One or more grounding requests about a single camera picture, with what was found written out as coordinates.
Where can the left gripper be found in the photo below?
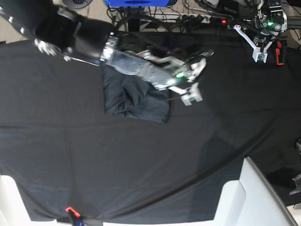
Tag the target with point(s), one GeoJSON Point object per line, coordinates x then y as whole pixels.
{"type": "Point", "coordinates": [259, 33]}

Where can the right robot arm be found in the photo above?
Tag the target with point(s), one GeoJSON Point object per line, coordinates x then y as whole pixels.
{"type": "Point", "coordinates": [58, 30]}

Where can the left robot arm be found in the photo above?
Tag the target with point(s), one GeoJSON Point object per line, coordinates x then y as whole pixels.
{"type": "Point", "coordinates": [269, 9]}

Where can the dark grey T-shirt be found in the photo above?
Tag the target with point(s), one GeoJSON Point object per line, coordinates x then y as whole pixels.
{"type": "Point", "coordinates": [130, 97]}

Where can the white power strip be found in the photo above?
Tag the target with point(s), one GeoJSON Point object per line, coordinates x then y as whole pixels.
{"type": "Point", "coordinates": [172, 17]}

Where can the black table post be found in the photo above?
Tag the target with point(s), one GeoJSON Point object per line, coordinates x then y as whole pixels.
{"type": "Point", "coordinates": [134, 24]}

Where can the black red clamp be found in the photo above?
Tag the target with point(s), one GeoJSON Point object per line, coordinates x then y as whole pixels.
{"type": "Point", "coordinates": [75, 218]}
{"type": "Point", "coordinates": [280, 51]}

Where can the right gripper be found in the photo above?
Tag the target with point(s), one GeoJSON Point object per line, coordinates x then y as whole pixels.
{"type": "Point", "coordinates": [187, 71]}

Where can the black red clamp right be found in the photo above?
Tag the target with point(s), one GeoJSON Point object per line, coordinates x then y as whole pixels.
{"type": "Point", "coordinates": [280, 51]}

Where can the white bin right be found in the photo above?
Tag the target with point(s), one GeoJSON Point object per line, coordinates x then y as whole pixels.
{"type": "Point", "coordinates": [251, 201]}

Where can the white bin left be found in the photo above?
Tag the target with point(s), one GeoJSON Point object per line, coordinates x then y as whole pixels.
{"type": "Point", "coordinates": [12, 208]}

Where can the blue plastic box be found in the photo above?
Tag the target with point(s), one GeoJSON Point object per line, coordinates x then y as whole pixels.
{"type": "Point", "coordinates": [137, 3]}

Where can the black red clamp front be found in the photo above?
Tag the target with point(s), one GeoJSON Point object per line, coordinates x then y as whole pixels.
{"type": "Point", "coordinates": [75, 218]}

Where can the white bin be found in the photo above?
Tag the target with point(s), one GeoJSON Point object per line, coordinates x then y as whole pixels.
{"type": "Point", "coordinates": [251, 201]}
{"type": "Point", "coordinates": [12, 208]}

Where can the round grey floor base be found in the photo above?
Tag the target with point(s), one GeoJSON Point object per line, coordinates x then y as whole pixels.
{"type": "Point", "coordinates": [76, 4]}

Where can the black table cloth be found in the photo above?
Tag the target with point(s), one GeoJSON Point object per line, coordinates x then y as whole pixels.
{"type": "Point", "coordinates": [62, 150]}

